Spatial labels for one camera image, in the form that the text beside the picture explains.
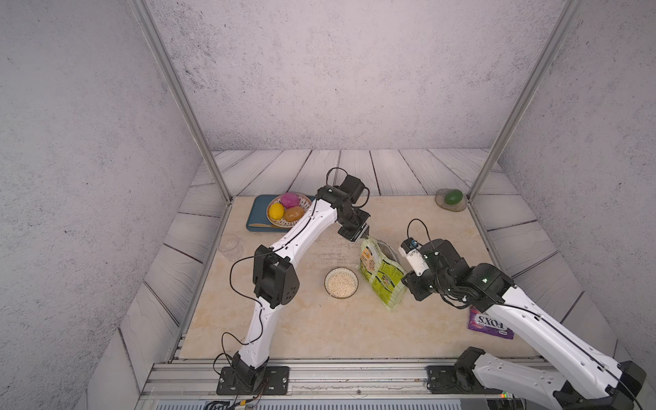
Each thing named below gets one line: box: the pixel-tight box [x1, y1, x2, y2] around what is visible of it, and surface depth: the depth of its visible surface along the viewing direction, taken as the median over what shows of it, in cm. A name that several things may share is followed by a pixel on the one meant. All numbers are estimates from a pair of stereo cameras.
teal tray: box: [246, 194, 292, 233], surface depth 116 cm
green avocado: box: [444, 188, 463, 205], surface depth 120 cm
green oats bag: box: [357, 235, 407, 311], surface depth 83 cm
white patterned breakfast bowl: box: [323, 266, 360, 300], surface depth 91 cm
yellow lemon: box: [268, 202, 285, 221], surface depth 111 cm
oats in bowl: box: [327, 269, 357, 298], surface depth 90 cm
